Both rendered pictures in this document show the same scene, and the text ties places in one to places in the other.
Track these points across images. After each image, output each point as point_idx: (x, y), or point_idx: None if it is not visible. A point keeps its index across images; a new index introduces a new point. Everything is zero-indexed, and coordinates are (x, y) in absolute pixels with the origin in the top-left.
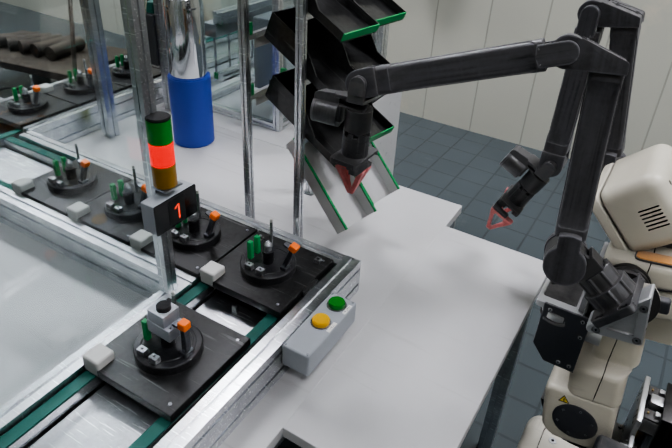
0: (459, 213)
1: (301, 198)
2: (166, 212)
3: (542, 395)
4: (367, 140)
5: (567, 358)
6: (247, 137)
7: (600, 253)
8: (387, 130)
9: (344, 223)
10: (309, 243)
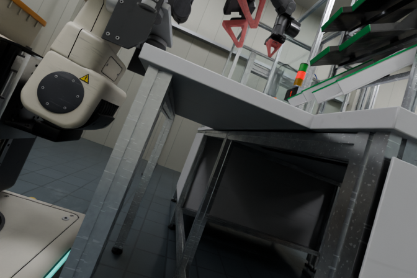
0: (380, 123)
1: (321, 103)
2: (288, 92)
3: (113, 118)
4: (272, 28)
5: (135, 63)
6: (360, 89)
7: None
8: (359, 31)
9: (290, 97)
10: None
